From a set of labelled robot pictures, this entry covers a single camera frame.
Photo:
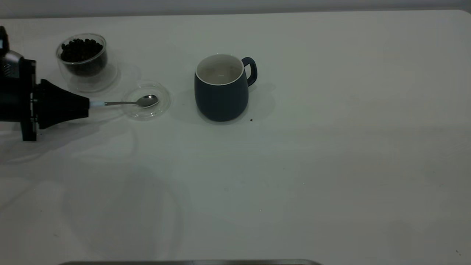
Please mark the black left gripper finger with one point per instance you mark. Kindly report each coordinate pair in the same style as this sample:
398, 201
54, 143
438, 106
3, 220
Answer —
55, 115
55, 96

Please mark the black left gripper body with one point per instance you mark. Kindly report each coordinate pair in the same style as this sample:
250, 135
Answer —
14, 101

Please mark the dark grey ceramic mug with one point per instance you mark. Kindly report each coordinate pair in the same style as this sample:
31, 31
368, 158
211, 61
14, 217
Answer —
220, 103

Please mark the dark coffee beans pile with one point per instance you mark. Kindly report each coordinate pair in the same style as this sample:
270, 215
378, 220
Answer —
81, 49

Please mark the clear round glass lid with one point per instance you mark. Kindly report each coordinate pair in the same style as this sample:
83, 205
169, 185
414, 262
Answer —
147, 113

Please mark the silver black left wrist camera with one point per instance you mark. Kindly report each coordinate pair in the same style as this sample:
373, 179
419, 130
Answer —
13, 64

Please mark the clear double-wall glass cup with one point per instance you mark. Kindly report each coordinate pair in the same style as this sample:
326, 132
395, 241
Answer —
94, 81

